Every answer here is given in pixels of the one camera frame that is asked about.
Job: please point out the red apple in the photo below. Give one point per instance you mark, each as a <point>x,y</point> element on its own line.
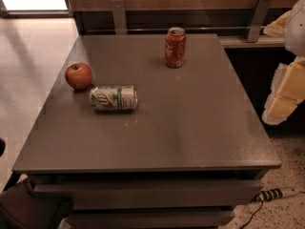
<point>79,76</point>

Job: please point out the dark brown chair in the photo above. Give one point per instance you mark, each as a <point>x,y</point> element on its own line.
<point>21,208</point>

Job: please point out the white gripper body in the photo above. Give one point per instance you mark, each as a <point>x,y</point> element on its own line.
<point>295,29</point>

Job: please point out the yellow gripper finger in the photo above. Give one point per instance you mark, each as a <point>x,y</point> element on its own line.
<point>277,27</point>
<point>287,92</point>

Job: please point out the left metal bracket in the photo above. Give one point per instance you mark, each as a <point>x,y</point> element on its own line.
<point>119,16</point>

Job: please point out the white green 7up can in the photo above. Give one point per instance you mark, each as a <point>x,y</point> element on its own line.
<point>114,98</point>

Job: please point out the metal bracket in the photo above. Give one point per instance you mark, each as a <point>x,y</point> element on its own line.
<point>119,16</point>
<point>259,14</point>

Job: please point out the red coca-cola can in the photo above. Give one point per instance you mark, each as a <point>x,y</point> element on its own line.
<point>175,47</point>

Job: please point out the wooden wall counter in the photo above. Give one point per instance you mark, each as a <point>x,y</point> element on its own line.
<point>223,17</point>

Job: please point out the right metal bracket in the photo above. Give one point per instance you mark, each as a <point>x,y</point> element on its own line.
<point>259,14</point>

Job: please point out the white power strip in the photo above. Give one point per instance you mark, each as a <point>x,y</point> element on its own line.
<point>276,193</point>

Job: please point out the grey drawer cabinet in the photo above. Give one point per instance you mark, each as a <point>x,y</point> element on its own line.
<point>193,149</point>

